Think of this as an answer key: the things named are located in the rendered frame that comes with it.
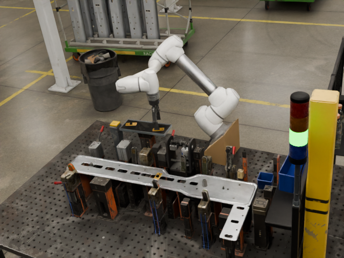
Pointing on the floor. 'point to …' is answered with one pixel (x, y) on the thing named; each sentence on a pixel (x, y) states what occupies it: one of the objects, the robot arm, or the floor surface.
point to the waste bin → (101, 78)
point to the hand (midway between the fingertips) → (157, 123)
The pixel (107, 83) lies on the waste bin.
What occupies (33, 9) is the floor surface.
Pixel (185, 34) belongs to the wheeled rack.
